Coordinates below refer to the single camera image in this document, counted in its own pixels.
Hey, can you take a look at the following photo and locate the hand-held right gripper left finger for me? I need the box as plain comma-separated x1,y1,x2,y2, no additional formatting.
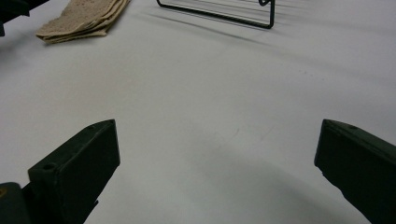
27,119,121,224

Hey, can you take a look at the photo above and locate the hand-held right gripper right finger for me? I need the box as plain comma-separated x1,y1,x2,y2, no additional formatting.
313,119,396,224

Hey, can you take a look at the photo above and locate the tan fuzzy sock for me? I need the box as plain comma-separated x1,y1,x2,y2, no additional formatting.
35,0,132,45

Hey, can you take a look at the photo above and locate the black wire rack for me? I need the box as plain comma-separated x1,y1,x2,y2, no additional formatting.
156,0,276,30

